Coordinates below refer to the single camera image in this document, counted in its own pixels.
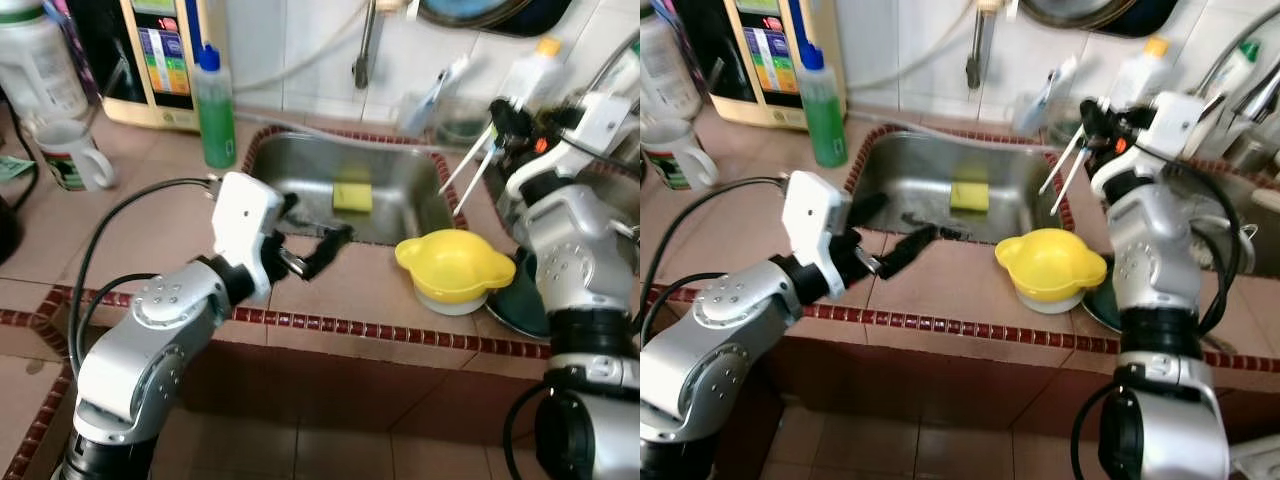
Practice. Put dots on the white plastic chopstick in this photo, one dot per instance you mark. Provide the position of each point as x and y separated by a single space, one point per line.
478 175
1070 180
468 158
1062 160

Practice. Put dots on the steel bowl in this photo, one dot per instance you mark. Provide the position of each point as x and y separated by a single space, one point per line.
1092 315
497 318

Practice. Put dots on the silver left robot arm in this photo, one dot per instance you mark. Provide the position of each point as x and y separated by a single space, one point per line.
740 340
150 350

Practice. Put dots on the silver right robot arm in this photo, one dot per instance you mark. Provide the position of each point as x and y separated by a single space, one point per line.
575 260
1150 260

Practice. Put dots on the clear plastic tub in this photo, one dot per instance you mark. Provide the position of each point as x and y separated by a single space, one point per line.
1070 122
460 120

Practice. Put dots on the steel sink basin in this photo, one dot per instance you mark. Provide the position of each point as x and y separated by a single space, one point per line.
1265 215
900 170
300 170

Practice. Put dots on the white detergent bottle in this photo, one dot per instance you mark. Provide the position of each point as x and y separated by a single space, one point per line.
530 75
1140 75

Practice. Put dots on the white toothpaste tube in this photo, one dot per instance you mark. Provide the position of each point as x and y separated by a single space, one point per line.
445 85
1055 85

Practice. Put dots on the yellow sponge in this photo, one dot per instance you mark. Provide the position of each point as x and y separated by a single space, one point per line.
352 197
968 197

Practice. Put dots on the clear plastic cup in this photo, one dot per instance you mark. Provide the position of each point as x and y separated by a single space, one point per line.
1028 117
418 115

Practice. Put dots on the white outlet tube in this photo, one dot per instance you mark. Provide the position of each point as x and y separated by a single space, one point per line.
940 128
330 128

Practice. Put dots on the steel pull-out faucet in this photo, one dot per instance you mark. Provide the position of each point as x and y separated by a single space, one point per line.
1255 100
605 68

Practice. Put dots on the hanging dark blue pan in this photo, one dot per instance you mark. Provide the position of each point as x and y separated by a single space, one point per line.
1140 20
510 20

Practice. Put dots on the green dish soap bottle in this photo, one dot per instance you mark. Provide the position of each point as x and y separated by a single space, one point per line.
215 120
822 120

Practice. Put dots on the hanging steel wok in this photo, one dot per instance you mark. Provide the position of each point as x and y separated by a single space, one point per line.
455 10
1055 10

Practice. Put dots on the steel cup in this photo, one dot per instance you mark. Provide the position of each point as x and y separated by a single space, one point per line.
1250 155

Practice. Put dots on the white printed mug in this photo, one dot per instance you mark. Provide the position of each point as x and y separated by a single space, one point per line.
670 160
65 160

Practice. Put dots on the white plastic jar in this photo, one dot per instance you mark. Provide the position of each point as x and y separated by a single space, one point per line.
665 70
40 70

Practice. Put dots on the cream water ionizer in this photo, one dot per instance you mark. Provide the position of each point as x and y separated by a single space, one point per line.
775 60
165 70

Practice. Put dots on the green paper packet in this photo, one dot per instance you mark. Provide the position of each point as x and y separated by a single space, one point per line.
15 168

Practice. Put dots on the pink container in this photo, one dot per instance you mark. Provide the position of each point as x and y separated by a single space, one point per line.
58 20

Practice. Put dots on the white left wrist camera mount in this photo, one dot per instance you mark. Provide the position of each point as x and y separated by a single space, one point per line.
245 215
810 215

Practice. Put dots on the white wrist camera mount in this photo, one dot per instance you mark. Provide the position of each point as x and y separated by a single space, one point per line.
600 120
810 215
1175 122
245 215

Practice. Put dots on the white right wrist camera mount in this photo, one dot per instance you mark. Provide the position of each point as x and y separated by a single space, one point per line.
600 120
1175 122

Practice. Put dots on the steel wall tap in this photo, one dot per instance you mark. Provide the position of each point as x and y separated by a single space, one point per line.
978 60
366 60

